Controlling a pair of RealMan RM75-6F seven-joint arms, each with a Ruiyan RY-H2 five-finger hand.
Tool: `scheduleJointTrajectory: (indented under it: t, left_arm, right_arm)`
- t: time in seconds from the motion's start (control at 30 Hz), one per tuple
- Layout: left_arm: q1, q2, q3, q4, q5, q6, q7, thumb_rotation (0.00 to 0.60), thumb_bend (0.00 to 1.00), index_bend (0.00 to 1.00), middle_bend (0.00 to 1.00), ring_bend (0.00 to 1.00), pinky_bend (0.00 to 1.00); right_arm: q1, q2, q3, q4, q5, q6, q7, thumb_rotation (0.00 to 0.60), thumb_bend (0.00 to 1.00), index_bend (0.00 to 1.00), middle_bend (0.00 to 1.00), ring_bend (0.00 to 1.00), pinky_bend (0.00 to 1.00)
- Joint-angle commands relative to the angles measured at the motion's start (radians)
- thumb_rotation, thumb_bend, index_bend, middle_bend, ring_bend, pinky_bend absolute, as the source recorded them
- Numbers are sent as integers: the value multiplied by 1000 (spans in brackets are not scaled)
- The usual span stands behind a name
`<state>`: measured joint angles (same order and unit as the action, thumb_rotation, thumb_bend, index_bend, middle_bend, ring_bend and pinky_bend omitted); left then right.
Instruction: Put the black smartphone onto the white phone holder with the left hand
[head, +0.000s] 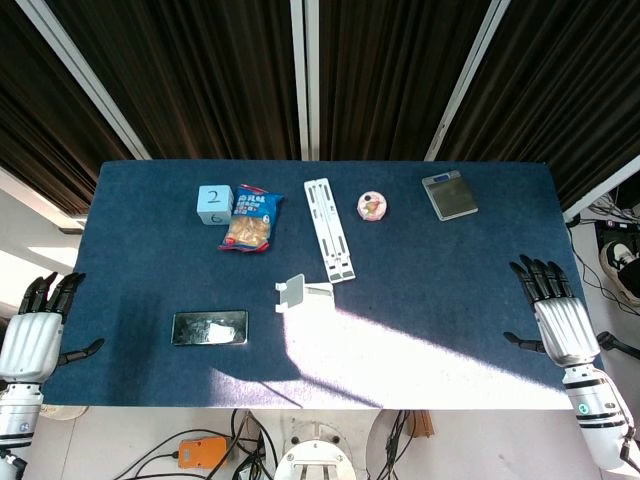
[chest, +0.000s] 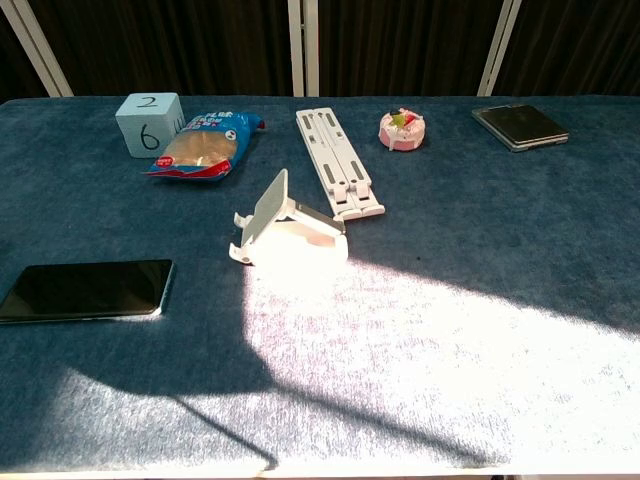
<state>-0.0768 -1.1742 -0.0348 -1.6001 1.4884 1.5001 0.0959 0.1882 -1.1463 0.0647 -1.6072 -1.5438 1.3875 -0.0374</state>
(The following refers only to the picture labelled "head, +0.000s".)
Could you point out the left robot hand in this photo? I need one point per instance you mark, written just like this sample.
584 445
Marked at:
30 340

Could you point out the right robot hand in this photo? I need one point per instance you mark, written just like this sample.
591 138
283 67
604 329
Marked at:
562 325

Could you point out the black smartphone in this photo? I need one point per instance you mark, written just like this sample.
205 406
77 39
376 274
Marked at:
210 327

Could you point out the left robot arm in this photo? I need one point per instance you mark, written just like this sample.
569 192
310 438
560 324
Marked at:
17 410

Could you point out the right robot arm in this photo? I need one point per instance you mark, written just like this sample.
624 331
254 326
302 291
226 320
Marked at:
600 420

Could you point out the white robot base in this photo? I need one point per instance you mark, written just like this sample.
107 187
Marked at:
316 457

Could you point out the white folding laptop stand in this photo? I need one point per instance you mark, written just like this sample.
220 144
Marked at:
329 230

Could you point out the small white phone holder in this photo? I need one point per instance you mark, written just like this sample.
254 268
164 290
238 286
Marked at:
300 292

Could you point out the black and white sneaker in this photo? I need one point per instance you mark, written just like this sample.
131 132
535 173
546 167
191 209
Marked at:
617 265

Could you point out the silver digital pocket scale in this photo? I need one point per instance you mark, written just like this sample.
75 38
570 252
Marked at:
450 196

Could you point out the orange box device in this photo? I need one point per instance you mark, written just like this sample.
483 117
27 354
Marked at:
201 452

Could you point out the pink toy cake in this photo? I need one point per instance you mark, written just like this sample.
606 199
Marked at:
372 206

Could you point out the light blue number cube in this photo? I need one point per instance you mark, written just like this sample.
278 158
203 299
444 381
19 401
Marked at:
214 204

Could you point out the blue table cloth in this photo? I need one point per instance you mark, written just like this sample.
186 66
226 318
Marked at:
320 300

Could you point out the blue snack bag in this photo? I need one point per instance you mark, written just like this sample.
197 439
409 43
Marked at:
252 217

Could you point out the white window frame bar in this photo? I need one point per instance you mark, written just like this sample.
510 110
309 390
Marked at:
305 80
82 75
465 80

